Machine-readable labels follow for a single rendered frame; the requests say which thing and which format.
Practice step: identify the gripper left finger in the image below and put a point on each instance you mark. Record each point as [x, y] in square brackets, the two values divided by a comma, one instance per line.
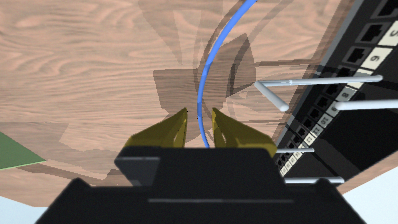
[163, 133]

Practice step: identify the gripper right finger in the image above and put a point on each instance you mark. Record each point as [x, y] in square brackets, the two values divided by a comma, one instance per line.
[238, 134]

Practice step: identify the blue cable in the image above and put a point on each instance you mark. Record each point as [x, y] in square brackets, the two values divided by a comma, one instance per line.
[240, 12]

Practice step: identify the black patch panel rack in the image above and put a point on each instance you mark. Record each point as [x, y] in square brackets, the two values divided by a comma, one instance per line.
[338, 141]

